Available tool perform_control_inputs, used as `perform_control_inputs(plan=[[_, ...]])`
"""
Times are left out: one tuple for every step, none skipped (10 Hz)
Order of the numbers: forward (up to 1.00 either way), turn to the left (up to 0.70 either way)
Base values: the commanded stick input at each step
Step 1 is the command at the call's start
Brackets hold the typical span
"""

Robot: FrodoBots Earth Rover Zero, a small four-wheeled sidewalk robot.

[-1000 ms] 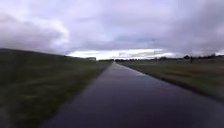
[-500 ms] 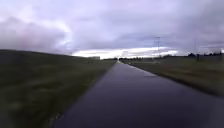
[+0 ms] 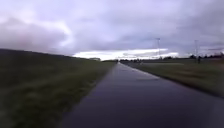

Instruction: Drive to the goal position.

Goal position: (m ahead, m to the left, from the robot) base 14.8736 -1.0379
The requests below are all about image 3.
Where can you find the tall thin pole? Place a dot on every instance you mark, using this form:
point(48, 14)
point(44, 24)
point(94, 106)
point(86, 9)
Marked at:
point(158, 48)

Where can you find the row of distant trees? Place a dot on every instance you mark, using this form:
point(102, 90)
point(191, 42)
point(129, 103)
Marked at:
point(203, 56)

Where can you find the grass embankment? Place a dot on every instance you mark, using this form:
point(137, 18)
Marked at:
point(36, 86)

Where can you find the wet dark asphalt path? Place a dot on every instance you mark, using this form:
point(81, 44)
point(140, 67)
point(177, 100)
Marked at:
point(133, 100)

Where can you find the flat grass field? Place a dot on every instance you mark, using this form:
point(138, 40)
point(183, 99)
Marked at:
point(196, 75)

